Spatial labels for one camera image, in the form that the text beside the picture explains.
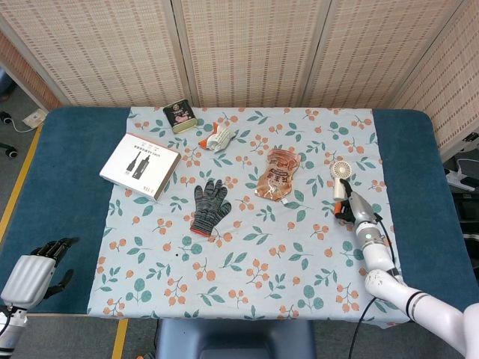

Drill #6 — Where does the white handheld mini fan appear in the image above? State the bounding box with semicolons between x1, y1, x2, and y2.
329;160;355;202

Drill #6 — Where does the woven bamboo screen panel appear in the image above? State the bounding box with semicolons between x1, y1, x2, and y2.
0;29;63;111
0;0;195;109
391;0;479;158
302;0;467;109
171;0;332;109

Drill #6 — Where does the dark green metal tin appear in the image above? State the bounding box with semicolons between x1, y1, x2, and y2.
162;101;198;135

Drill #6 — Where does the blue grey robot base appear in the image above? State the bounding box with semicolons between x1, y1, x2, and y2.
155;319;316;359

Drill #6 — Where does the grey knitted work glove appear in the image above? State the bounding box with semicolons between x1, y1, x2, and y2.
189;179;233;237

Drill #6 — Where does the white power strip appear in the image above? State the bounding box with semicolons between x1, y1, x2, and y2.
444;167;479;190

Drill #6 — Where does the crumpled white paper wrapper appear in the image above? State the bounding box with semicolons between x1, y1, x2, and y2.
198;121;237;153

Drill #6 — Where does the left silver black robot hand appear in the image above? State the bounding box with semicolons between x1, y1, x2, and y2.
1;236;80;310

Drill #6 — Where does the white floor socket box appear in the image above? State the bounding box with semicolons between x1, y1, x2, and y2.
22;109;47;127

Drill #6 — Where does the dark blue table cover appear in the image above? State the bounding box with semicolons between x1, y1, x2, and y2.
0;106;479;315

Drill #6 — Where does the floral leaf and berry tablecloth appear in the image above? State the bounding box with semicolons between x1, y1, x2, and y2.
86;106;403;330

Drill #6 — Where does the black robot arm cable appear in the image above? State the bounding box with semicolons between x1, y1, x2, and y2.
349;213;398;359

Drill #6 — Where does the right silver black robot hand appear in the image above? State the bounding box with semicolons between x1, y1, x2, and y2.
333;178;379;227

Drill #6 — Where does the white flat product box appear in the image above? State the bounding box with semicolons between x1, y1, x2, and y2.
99;132;183;202

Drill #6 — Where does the orange spouted refill pouch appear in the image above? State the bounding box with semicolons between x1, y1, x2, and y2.
254;147;302;203

